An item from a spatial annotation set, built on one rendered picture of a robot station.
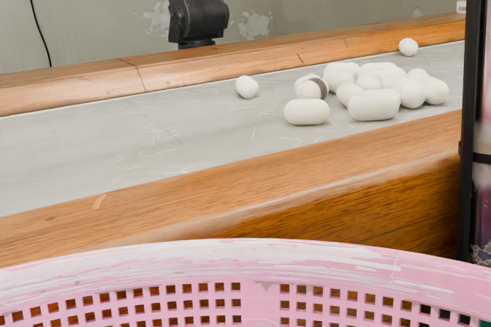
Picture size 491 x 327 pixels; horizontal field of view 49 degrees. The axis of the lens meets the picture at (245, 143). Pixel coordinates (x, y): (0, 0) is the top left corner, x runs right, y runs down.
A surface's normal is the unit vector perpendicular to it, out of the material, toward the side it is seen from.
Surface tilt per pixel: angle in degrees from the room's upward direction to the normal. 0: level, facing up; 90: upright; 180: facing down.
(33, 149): 0
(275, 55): 45
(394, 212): 90
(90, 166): 0
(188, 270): 75
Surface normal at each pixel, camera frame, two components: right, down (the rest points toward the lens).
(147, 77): 0.26, -0.51
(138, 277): 0.09, 0.02
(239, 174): -0.08, -0.95
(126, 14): 0.51, 0.22
